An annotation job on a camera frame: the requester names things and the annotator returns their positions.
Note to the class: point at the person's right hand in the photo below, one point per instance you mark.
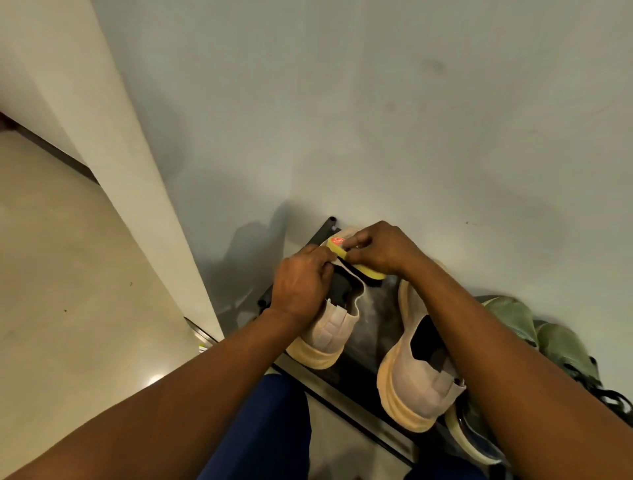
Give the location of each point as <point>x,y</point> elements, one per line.
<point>388,249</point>

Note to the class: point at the person's left hand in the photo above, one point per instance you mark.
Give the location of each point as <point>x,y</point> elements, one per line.
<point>301,287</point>

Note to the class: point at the yellow-edged shoe shine sponge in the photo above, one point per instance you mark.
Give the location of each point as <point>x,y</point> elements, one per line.
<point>336,245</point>

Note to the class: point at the beige suede shoe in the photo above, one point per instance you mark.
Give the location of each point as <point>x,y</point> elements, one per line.
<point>415,390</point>
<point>326,336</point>

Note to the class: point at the green sneaker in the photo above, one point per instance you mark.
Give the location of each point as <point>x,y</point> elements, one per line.
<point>514,314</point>
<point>564,346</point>

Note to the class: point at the person's right forearm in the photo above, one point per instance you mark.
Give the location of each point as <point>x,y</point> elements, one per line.
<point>519,385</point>

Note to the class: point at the person's left forearm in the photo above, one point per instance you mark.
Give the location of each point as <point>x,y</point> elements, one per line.
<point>173,415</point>

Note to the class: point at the black metal shoe rack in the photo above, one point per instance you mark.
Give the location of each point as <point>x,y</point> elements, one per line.
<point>371,321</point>

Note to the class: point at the dark skirting strip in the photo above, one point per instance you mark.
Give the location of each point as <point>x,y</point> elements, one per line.
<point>200,330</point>
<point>59,154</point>

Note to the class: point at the dark blue trousers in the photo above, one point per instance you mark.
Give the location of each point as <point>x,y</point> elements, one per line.
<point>267,430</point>

